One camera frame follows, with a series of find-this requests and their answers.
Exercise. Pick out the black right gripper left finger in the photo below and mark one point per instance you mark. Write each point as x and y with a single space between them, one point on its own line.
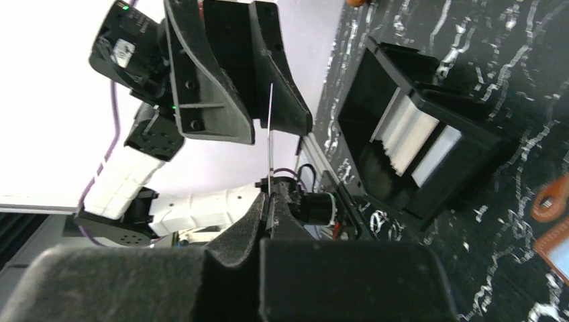
215 282

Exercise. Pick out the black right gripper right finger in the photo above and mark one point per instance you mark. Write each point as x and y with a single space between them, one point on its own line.
304 279

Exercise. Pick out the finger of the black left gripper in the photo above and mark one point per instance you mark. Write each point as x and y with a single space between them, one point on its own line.
280 101

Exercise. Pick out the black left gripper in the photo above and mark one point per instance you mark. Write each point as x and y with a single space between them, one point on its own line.
131 49

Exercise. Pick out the thin white credit card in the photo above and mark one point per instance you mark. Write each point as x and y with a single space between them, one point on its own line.
270 141

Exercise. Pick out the orange leather card holder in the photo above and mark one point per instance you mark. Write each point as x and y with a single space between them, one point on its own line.
550 208

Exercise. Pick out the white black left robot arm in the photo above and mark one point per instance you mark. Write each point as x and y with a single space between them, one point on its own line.
119 205

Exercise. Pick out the stack of cards in box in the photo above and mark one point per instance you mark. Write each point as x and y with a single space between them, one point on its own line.
415 142

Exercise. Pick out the black card storage box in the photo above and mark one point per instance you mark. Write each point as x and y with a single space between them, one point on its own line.
384 68

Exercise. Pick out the orange wooden shelf rack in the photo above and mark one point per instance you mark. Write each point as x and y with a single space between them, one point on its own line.
357 3

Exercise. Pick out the aluminium frame rail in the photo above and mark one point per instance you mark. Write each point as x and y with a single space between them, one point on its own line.
312 166

